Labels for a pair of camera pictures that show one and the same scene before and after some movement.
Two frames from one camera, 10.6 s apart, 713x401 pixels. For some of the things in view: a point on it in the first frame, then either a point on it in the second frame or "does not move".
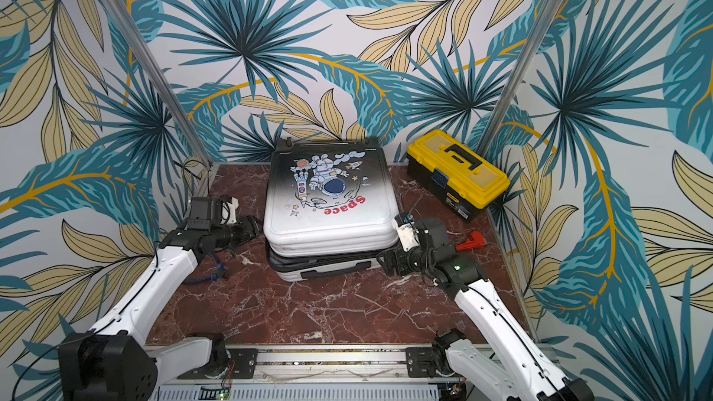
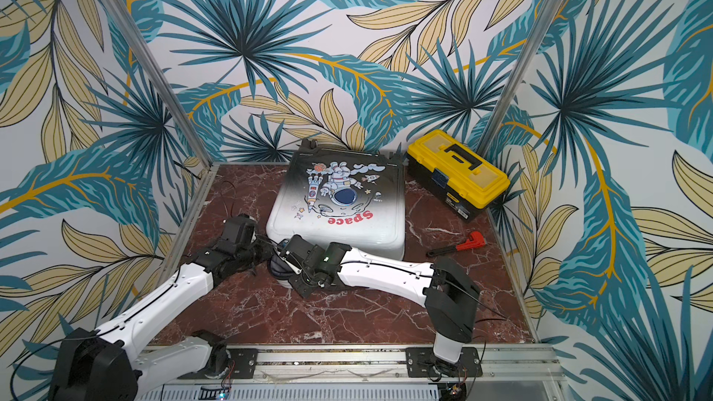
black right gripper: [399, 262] -> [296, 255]
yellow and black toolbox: [458, 176] does not move
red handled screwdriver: [478, 240] does not move
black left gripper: [250, 229] -> [269, 248]
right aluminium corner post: [530, 54] does not move
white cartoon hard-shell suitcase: [330, 209] does not move
